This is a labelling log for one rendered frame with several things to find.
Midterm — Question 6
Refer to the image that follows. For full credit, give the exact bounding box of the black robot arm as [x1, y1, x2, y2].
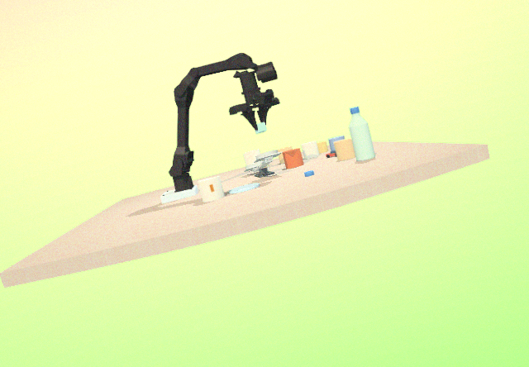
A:
[168, 53, 278, 193]

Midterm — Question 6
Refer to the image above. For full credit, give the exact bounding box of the orange cylinder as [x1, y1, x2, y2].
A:
[283, 148, 304, 169]

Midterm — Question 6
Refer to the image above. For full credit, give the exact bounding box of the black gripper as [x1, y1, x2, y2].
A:
[229, 84, 280, 131]

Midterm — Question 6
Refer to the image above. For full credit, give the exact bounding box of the white round dish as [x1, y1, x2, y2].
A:
[229, 183, 260, 193]

